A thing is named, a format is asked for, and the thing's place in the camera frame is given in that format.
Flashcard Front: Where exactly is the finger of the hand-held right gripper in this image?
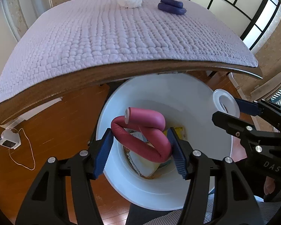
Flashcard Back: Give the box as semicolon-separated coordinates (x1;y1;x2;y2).
235;98;281;122
212;111;263;146

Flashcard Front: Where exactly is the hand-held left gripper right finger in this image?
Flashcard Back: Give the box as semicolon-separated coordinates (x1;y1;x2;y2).
167;127;265;225

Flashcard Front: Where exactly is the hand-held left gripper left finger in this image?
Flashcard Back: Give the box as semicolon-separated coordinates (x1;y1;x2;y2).
15;128;114;225

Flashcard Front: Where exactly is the white tape ring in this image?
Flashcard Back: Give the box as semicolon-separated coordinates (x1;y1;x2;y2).
213;88;240;118

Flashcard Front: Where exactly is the yellow cloth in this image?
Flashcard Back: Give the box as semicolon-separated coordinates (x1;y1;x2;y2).
164;127;185;141

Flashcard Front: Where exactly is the pink foam roller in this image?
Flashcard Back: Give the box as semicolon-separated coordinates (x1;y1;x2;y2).
111;107;172;163

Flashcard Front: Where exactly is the white plastic bin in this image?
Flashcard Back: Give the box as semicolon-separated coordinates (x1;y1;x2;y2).
95;73;240;211

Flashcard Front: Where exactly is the person's right hand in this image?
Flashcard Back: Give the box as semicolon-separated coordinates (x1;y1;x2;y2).
263;176;275;196

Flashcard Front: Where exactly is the white pleated paper liner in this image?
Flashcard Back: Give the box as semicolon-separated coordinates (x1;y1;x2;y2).
128;151;160;177

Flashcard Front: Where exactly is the wooden table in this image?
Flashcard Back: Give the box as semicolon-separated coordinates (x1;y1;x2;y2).
0;60;264;125

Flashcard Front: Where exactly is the white floor device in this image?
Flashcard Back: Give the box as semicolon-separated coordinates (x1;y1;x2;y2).
0;130;21;149

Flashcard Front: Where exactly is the black framed sliding screen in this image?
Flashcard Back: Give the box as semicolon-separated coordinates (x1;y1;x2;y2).
190;0;281;50

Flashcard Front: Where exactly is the lavender quilted blanket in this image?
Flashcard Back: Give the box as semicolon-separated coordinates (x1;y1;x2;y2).
0;0;258;99

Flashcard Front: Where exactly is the purple foam roller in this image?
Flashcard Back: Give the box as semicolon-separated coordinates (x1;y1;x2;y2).
157;0;187;15

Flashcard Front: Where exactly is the white thin cable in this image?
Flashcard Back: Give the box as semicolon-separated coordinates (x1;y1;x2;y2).
9;128;35;170

